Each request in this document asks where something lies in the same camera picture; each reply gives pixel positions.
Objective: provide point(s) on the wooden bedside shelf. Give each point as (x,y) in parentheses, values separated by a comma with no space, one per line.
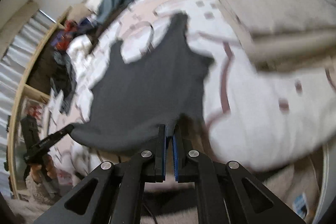
(34,91)

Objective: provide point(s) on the clear doll display box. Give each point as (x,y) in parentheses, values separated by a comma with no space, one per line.
(36,111)

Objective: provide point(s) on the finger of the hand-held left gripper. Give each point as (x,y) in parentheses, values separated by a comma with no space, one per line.
(56,136)

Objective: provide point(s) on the red plaid shirt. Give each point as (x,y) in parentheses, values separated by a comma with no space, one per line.
(67,29)

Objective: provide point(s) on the purple garment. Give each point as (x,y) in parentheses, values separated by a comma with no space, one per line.
(86,22)

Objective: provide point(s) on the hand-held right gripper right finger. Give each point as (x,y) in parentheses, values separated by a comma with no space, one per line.
(178,161)

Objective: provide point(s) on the white bed frame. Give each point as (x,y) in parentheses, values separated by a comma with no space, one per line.
(325,174)

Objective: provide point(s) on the person's left hand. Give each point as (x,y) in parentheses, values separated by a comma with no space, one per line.
(35,170)

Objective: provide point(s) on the folded cream cloth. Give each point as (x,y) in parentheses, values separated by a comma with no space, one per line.
(288,56)

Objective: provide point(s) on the person's left forearm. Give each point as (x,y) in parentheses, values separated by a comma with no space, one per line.
(36,192)

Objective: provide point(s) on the dark grey shirt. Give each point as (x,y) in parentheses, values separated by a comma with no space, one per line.
(147,87)

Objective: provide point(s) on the blue and white packet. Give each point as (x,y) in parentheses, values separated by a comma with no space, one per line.
(300,204)

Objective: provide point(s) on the folded grey-beige cloth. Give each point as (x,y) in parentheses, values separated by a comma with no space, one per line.
(275,3)

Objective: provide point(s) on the grey-blue garment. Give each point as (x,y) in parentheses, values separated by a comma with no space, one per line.
(67,64)

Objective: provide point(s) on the bear printed bed sheet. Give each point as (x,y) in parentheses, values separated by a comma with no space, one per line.
(262,121)

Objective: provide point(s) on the person's beige fluffy clothing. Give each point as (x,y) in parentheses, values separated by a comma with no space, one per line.
(283,187)

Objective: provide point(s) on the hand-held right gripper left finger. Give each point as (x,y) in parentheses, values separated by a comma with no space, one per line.
(160,158)

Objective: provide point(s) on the black garment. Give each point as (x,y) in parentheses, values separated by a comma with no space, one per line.
(56,82)

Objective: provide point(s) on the white garment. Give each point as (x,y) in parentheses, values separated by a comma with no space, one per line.
(78,47)

